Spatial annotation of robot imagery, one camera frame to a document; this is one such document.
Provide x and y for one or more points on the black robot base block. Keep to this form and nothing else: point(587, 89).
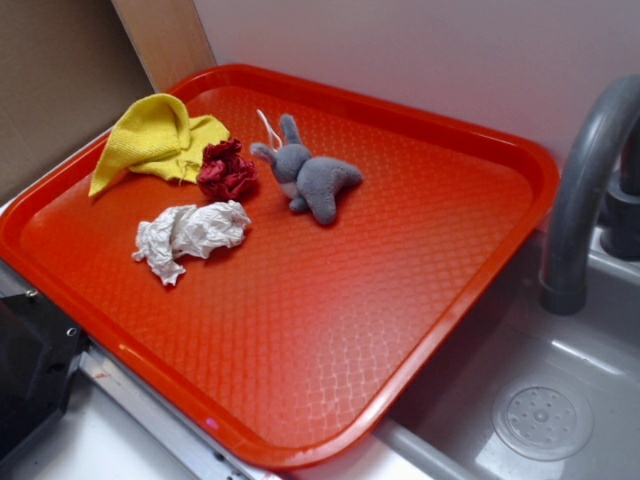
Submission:
point(40, 354)

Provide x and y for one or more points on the crumpled red paper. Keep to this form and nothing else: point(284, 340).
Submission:
point(224, 174)

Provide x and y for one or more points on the crumpled white paper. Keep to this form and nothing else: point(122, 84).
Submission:
point(191, 231)

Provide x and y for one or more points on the red plastic tray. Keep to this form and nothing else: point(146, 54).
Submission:
point(290, 347)

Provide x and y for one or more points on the grey plush bunny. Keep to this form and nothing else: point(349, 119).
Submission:
point(311, 183)

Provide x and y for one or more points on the yellow cloth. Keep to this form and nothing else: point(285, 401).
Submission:
point(157, 136)

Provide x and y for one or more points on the wooden board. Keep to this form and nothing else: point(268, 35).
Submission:
point(168, 38)

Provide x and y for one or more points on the grey toy sink basin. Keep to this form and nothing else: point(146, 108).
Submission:
point(442, 423)

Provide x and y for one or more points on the clear sink drain cover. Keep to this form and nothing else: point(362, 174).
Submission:
point(541, 420)

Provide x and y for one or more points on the grey toy faucet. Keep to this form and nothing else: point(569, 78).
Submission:
point(600, 179)

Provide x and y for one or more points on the brown cardboard panel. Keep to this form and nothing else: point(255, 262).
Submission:
point(68, 71)

